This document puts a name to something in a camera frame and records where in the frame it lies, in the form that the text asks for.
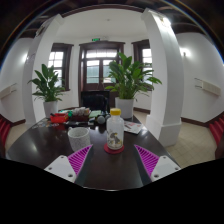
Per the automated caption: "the white speckled cup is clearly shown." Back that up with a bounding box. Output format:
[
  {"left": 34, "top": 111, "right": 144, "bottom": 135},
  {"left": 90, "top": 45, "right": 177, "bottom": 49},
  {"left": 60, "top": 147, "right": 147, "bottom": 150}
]
[{"left": 67, "top": 126, "right": 92, "bottom": 153}]

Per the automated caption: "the red carpeted staircase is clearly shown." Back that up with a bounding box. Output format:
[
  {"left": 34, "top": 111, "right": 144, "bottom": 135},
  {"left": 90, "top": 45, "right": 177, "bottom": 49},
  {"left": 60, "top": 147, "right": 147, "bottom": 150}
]
[
  {"left": 208, "top": 113, "right": 224, "bottom": 151},
  {"left": 0, "top": 114, "right": 13, "bottom": 148}
]

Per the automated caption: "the dark framed window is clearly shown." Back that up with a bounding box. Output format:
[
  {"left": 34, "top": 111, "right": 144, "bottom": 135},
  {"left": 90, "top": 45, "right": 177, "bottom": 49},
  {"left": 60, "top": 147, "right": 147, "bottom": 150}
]
[
  {"left": 47, "top": 42, "right": 74, "bottom": 92},
  {"left": 131, "top": 39, "right": 153, "bottom": 101}
]

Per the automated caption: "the red box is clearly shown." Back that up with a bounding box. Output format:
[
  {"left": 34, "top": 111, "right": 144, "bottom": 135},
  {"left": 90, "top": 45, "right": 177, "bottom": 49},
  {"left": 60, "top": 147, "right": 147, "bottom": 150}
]
[{"left": 49, "top": 112, "right": 70, "bottom": 124}]

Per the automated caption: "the wall lamp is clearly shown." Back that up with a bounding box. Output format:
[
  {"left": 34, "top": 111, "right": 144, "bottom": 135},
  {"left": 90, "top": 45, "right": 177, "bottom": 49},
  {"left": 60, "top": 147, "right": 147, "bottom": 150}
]
[{"left": 179, "top": 46, "right": 193, "bottom": 58}]

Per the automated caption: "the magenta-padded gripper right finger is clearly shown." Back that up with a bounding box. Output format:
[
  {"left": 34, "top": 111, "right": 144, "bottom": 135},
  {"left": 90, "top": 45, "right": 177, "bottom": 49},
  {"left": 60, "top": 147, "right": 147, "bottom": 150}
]
[{"left": 132, "top": 144, "right": 182, "bottom": 187}]

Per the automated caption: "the printed paper sheet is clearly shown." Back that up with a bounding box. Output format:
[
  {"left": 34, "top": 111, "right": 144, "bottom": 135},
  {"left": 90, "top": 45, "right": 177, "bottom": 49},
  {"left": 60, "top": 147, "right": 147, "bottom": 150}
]
[{"left": 123, "top": 120, "right": 145, "bottom": 135}]

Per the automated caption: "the dark framed glass door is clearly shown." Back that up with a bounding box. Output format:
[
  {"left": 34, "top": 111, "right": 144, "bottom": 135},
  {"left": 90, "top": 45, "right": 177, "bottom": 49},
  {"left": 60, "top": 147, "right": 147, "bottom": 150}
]
[{"left": 78, "top": 40, "right": 126, "bottom": 93}]

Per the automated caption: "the black chair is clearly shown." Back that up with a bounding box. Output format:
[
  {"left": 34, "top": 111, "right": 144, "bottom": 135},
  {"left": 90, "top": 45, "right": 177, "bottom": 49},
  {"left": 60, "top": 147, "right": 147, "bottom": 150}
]
[{"left": 80, "top": 89, "right": 111, "bottom": 113}]

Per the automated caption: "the large plant in white pot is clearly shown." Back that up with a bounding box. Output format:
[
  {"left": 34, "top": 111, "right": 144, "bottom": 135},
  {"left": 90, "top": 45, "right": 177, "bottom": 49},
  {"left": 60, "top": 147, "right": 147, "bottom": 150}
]
[{"left": 104, "top": 52, "right": 163, "bottom": 120}]

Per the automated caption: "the colourful sticker sheet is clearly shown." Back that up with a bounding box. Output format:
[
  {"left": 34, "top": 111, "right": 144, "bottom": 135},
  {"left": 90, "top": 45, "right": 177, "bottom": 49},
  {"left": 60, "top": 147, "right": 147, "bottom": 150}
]
[{"left": 31, "top": 119, "right": 59, "bottom": 129}]

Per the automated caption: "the clear bottle with yellow cap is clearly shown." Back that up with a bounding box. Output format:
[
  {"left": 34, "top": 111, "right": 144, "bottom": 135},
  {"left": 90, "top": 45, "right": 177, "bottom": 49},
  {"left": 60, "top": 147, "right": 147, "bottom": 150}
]
[{"left": 105, "top": 107, "right": 125, "bottom": 151}]

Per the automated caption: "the black handheld device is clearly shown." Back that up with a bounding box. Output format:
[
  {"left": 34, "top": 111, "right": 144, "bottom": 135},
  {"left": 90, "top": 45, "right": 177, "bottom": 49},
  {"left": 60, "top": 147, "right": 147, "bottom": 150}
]
[{"left": 64, "top": 120, "right": 89, "bottom": 128}]

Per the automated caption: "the small plant in white pot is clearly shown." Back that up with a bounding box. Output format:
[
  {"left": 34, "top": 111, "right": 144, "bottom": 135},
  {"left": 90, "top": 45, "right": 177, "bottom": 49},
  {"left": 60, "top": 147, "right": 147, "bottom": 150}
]
[{"left": 28, "top": 63, "right": 66, "bottom": 118}]

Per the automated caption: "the flat round red coaster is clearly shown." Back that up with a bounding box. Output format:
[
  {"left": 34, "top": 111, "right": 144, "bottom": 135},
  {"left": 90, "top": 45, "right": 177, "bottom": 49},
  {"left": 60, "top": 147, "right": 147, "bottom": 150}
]
[{"left": 103, "top": 142, "right": 126, "bottom": 155}]

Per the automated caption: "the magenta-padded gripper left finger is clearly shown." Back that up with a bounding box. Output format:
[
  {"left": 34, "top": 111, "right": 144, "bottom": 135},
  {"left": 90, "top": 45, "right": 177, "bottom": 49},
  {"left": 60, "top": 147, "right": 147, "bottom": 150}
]
[{"left": 43, "top": 144, "right": 96, "bottom": 187}]

